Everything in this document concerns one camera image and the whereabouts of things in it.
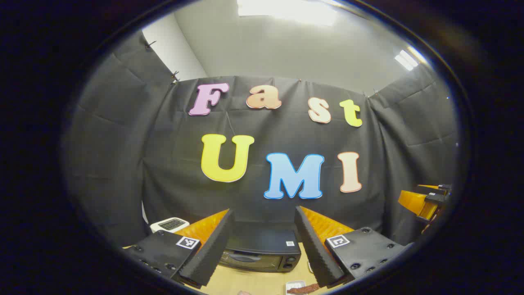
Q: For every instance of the black electric oven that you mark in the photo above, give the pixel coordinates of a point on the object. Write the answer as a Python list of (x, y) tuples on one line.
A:
[(262, 239)]

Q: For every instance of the black backdrop cloth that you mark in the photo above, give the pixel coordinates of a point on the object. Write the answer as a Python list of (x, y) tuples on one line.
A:
[(266, 135)]

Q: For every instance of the reddish brown meat piece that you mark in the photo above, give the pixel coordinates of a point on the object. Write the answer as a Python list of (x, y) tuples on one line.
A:
[(305, 289)]

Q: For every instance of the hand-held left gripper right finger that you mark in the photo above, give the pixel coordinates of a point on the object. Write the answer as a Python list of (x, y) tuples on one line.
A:
[(317, 254)]

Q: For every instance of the white toaster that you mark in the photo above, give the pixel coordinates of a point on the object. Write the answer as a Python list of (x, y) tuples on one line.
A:
[(168, 224)]

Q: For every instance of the small ceiling light panel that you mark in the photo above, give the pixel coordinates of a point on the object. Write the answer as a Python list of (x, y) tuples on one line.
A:
[(406, 60)]

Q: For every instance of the large ceiling light panel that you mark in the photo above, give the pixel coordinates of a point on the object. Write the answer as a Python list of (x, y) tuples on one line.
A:
[(286, 10)]

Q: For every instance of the small white ribbed tray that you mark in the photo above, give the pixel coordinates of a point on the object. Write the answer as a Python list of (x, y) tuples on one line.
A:
[(294, 283)]

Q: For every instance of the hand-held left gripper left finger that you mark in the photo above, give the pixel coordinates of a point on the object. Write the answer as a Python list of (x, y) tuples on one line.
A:
[(208, 254)]

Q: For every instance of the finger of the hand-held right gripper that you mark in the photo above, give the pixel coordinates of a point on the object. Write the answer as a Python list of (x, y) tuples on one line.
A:
[(413, 201)]

